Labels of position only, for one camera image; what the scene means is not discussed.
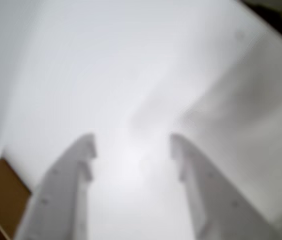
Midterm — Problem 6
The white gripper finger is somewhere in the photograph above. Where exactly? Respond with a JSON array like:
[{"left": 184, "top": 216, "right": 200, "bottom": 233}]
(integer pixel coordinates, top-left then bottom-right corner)
[
  {"left": 169, "top": 134, "right": 280, "bottom": 240},
  {"left": 13, "top": 133, "right": 98, "bottom": 240}
]

